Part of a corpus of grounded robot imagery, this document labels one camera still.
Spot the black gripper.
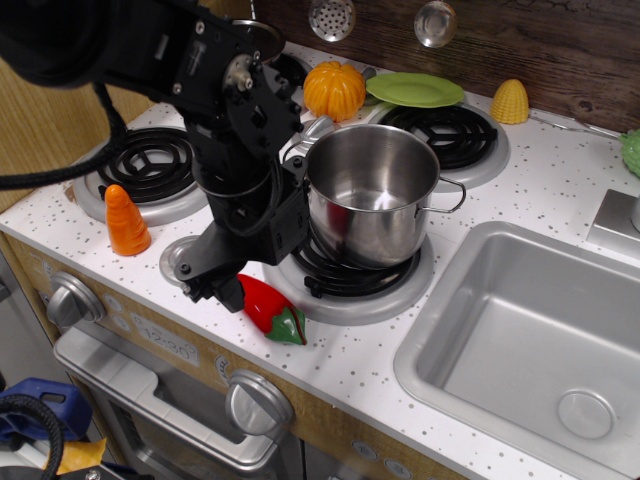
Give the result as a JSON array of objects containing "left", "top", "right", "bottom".
[{"left": 175, "top": 156, "right": 309, "bottom": 313}]

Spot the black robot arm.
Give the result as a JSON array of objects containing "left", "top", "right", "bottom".
[{"left": 1, "top": 1, "right": 308, "bottom": 312}]

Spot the stainless steel pot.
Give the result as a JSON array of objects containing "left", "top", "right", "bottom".
[{"left": 304, "top": 124, "right": 445, "bottom": 270}]

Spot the silver round counter button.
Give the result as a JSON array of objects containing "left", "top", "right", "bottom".
[{"left": 159, "top": 235, "right": 198, "bottom": 289}]

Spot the red toy pepper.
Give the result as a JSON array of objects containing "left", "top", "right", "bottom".
[{"left": 238, "top": 274, "right": 307, "bottom": 345}]

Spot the oven clock display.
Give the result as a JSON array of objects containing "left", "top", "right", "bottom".
[{"left": 131, "top": 313, "right": 200, "bottom": 367}]

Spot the orange toy carrot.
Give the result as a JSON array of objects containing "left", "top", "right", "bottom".
[{"left": 105, "top": 185, "right": 151, "bottom": 256}]

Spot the right silver stove knob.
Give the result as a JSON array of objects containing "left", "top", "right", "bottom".
[{"left": 225, "top": 369, "right": 294, "bottom": 440}]

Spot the silver stove knob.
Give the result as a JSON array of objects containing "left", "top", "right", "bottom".
[
  {"left": 46, "top": 272, "right": 106, "bottom": 328},
  {"left": 225, "top": 369, "right": 294, "bottom": 440}
]

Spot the front right stove burner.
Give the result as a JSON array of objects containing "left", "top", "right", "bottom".
[{"left": 263, "top": 238, "right": 435, "bottom": 326}]

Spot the stove burner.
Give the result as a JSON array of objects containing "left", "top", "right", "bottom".
[
  {"left": 73, "top": 127, "right": 208, "bottom": 227},
  {"left": 263, "top": 238, "right": 435, "bottom": 326},
  {"left": 371, "top": 103, "right": 511, "bottom": 193},
  {"left": 271, "top": 53, "right": 312, "bottom": 103}
]

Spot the front left stove burner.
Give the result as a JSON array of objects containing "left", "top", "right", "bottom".
[{"left": 73, "top": 127, "right": 208, "bottom": 227}]

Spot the left silver stove knob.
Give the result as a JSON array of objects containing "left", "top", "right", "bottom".
[{"left": 46, "top": 272, "right": 106, "bottom": 328}]

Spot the blue plastic object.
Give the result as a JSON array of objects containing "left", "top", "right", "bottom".
[{"left": 1, "top": 378, "right": 93, "bottom": 442}]

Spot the yellow cloth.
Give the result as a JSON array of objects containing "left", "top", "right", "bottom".
[{"left": 56, "top": 438, "right": 107, "bottom": 475}]

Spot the orange toy pumpkin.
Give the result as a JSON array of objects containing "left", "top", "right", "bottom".
[{"left": 303, "top": 61, "right": 366, "bottom": 122}]

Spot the back left stove burner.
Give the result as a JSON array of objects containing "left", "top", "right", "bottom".
[{"left": 271, "top": 53, "right": 312, "bottom": 103}]

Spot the hanging silver utensil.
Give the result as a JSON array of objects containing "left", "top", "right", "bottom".
[{"left": 232, "top": 0, "right": 286, "bottom": 64}]

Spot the green plastic plate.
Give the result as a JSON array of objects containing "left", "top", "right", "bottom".
[{"left": 366, "top": 72, "right": 464, "bottom": 108}]

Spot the back right stove burner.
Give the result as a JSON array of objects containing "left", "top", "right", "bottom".
[{"left": 371, "top": 103, "right": 511, "bottom": 193}]

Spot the hanging perforated skimmer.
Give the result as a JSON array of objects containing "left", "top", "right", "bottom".
[{"left": 308, "top": 0, "right": 356, "bottom": 43}]

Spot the silver sink basin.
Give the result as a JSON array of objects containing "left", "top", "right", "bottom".
[{"left": 394, "top": 222, "right": 639, "bottom": 479}]

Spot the yellow toy corn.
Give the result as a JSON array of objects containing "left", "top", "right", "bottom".
[{"left": 489, "top": 79, "right": 529, "bottom": 125}]

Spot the hanging silver ladle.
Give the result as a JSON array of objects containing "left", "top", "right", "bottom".
[{"left": 414, "top": 1, "right": 458, "bottom": 48}]

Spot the green toy vegetable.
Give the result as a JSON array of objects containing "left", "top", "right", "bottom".
[{"left": 619, "top": 130, "right": 640, "bottom": 177}]

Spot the silver oven door handle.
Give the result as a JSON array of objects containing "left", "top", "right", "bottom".
[{"left": 54, "top": 328, "right": 286, "bottom": 479}]

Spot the black braided cable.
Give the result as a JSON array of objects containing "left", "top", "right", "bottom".
[{"left": 0, "top": 83, "right": 129, "bottom": 191}]

